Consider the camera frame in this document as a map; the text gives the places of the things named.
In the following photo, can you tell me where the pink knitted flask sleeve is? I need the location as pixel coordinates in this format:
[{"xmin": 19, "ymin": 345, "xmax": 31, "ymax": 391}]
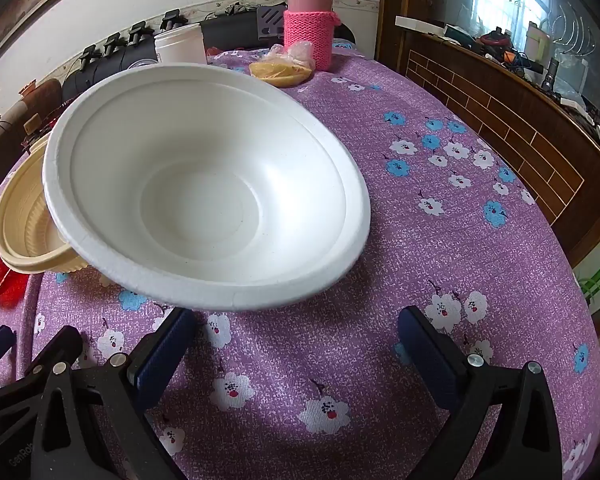
[{"xmin": 284, "ymin": 9, "xmax": 342, "ymax": 71}]

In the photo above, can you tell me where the clear plastic bag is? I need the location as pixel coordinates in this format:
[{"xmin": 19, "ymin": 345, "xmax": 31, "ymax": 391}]
[{"xmin": 267, "ymin": 41, "xmax": 316, "ymax": 68}]

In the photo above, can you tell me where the black flashlight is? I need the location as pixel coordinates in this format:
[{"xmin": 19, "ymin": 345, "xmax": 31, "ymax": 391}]
[{"xmin": 544, "ymin": 57, "xmax": 561, "ymax": 92}]

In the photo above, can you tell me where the white foam bowl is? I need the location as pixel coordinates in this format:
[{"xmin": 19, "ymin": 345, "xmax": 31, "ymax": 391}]
[{"xmin": 42, "ymin": 62, "xmax": 372, "ymax": 312}]

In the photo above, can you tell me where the white plastic jar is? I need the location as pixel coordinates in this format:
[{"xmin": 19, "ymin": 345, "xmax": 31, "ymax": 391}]
[{"xmin": 154, "ymin": 23, "xmax": 207, "ymax": 66}]

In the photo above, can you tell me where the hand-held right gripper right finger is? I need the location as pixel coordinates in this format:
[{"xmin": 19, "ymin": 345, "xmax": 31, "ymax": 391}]
[{"xmin": 396, "ymin": 305, "xmax": 564, "ymax": 480}]

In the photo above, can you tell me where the purple floral tablecloth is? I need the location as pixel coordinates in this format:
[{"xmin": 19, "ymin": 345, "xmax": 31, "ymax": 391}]
[{"xmin": 0, "ymin": 42, "xmax": 600, "ymax": 480}]

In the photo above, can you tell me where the beige ribbed plastic lid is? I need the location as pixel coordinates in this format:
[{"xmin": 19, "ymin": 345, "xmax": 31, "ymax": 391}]
[{"xmin": 0, "ymin": 132, "xmax": 101, "ymax": 275}]

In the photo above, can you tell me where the white box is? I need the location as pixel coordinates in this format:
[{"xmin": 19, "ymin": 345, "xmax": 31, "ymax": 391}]
[{"xmin": 395, "ymin": 15, "xmax": 448, "ymax": 36}]

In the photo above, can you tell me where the yellow dish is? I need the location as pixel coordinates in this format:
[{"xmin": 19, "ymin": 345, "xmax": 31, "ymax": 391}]
[{"xmin": 249, "ymin": 57, "xmax": 313, "ymax": 87}]

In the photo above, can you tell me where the red plate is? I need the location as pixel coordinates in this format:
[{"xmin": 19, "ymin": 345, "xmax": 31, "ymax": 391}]
[{"xmin": 0, "ymin": 237, "xmax": 28, "ymax": 308}]

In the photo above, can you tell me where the black sofa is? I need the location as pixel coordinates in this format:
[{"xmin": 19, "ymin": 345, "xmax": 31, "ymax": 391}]
[{"xmin": 60, "ymin": 10, "xmax": 356, "ymax": 106}]

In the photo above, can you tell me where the wooden cabinet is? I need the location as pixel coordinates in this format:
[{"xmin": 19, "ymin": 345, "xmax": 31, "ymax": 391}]
[{"xmin": 375, "ymin": 0, "xmax": 600, "ymax": 271}]

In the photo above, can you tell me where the brown armchair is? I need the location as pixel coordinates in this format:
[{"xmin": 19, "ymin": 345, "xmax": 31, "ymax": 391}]
[{"xmin": 0, "ymin": 77, "xmax": 63, "ymax": 201}]

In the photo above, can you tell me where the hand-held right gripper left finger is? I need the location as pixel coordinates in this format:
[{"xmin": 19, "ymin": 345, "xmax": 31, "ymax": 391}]
[{"xmin": 30, "ymin": 306, "xmax": 197, "ymax": 480}]

